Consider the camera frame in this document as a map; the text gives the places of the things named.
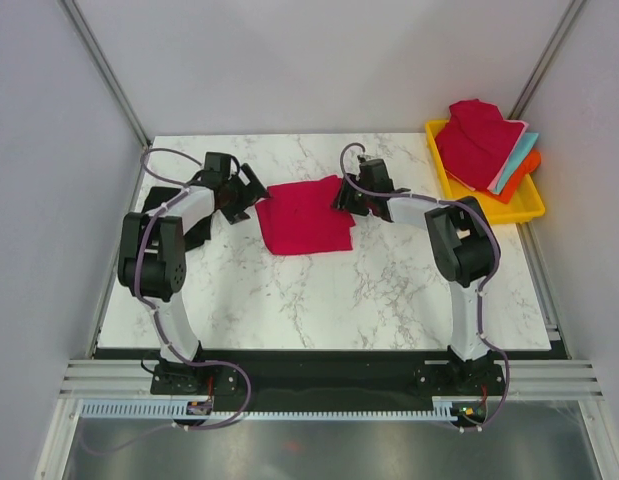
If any white slotted cable duct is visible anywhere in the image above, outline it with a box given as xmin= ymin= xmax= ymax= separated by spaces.
xmin=79 ymin=398 xmax=468 ymax=422

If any yellow plastic tray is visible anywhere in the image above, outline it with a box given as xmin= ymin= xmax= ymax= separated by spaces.
xmin=425 ymin=120 xmax=546 ymax=225

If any left aluminium corner post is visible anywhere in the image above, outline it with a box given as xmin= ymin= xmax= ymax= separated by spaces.
xmin=58 ymin=0 xmax=151 ymax=147

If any folded black t shirt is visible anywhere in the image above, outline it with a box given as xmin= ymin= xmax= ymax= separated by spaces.
xmin=142 ymin=186 xmax=212 ymax=252

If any crimson t shirt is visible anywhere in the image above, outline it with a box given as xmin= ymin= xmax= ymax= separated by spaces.
xmin=434 ymin=99 xmax=526 ymax=192
xmin=255 ymin=175 xmax=355 ymax=256

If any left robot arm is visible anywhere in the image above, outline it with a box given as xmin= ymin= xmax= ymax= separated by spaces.
xmin=117 ymin=148 xmax=269 ymax=393

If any teal t shirt in tray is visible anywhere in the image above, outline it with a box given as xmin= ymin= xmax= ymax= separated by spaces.
xmin=489 ymin=132 xmax=539 ymax=194

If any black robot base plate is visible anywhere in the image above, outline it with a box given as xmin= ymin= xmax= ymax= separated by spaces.
xmin=150 ymin=350 xmax=505 ymax=411

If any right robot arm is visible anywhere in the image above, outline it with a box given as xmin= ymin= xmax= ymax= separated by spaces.
xmin=333 ymin=154 xmax=500 ymax=394

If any pink t shirt in tray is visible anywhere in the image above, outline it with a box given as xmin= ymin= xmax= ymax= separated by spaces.
xmin=448 ymin=117 xmax=531 ymax=194

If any crimson t shirt in tray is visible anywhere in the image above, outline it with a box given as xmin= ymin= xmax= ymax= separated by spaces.
xmin=434 ymin=99 xmax=526 ymax=192

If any right aluminium corner post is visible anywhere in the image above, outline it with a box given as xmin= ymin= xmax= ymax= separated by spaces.
xmin=509 ymin=0 xmax=589 ymax=120

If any aluminium front rail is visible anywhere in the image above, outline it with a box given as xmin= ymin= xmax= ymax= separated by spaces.
xmin=59 ymin=360 xmax=603 ymax=401

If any orange t shirt in tray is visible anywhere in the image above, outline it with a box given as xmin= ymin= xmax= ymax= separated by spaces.
xmin=495 ymin=149 xmax=542 ymax=204

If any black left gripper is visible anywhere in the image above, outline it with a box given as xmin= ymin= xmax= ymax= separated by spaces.
xmin=221 ymin=165 xmax=271 ymax=225

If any aluminium corner post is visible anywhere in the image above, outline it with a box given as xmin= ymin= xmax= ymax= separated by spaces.
xmin=58 ymin=0 xmax=151 ymax=147
xmin=509 ymin=0 xmax=589 ymax=120

